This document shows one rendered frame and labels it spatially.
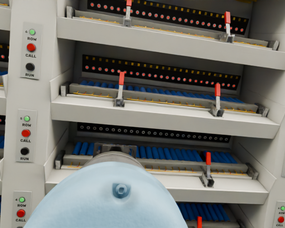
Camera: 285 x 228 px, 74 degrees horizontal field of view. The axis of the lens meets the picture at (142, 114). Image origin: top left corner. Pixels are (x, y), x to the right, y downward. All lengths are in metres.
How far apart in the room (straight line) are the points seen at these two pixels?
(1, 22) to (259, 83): 0.73
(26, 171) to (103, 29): 0.38
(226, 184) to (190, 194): 0.12
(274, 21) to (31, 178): 0.81
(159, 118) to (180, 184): 0.20
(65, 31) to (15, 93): 0.18
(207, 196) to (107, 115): 0.35
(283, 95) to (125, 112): 0.44
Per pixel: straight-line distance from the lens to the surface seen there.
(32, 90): 0.50
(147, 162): 0.56
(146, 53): 0.69
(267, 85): 0.70
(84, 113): 0.48
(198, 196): 0.58
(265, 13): 0.81
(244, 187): 0.65
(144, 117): 0.47
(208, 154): 0.58
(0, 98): 0.53
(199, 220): 0.65
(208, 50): 0.54
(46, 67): 0.49
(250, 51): 0.59
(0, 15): 0.56
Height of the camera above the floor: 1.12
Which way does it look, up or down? 4 degrees down
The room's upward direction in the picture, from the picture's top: 6 degrees clockwise
